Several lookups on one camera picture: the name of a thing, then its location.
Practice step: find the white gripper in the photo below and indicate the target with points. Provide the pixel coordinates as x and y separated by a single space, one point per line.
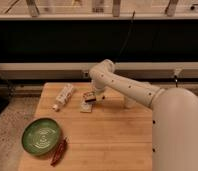
99 93

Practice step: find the dark eraser with label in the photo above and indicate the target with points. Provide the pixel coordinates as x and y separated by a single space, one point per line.
89 97

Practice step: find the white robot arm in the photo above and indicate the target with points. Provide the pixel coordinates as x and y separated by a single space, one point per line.
174 117

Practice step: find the white plastic bottle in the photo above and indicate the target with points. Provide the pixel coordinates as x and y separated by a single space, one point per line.
63 97

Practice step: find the red chili pepper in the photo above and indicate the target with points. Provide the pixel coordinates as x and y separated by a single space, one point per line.
59 152

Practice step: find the green ribbed plate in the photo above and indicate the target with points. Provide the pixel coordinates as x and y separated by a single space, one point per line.
41 136

